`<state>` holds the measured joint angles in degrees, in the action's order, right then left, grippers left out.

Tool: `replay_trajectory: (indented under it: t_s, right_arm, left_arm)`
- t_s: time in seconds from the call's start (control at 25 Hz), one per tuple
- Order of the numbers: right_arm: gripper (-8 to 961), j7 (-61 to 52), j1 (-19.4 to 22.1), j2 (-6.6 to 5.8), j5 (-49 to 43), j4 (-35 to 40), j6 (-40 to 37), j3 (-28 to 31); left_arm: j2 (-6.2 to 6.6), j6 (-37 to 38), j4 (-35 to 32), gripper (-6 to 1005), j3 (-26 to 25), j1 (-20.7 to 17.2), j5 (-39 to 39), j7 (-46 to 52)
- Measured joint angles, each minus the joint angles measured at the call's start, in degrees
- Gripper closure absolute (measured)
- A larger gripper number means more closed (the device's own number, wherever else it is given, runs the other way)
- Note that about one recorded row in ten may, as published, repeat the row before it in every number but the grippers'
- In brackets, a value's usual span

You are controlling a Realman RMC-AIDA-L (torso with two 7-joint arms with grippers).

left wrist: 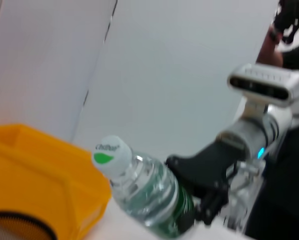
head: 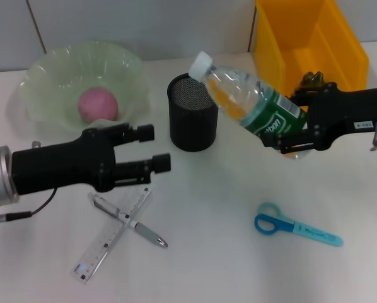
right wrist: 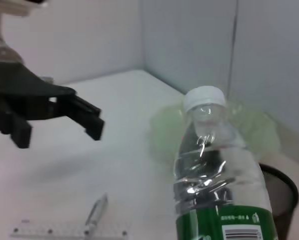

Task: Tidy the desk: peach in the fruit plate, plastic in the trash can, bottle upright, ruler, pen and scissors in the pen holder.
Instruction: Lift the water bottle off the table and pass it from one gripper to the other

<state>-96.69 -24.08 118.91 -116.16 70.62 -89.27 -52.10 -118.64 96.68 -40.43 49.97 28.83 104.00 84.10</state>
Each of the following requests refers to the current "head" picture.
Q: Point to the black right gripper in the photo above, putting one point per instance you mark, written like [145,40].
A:
[349,110]

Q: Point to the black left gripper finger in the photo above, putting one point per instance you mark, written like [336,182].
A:
[161,163]

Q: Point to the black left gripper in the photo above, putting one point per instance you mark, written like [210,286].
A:
[59,167]

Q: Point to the pink peach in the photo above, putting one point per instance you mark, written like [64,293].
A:
[97,105]

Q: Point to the clear green-label water bottle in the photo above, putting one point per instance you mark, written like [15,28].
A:
[239,94]

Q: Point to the black mesh pen holder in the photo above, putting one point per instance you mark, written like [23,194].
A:
[191,132]

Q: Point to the grey silver pen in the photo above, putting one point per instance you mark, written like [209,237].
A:
[147,235]

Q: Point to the pale green glass fruit bowl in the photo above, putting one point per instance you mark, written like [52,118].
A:
[59,72]

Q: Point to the transparent plastic ruler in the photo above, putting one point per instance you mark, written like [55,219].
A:
[94,255]

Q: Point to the blue scissors with sheath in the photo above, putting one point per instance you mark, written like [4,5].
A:
[264,224]

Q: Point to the yellow plastic bin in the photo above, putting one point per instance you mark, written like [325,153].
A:
[327,41]

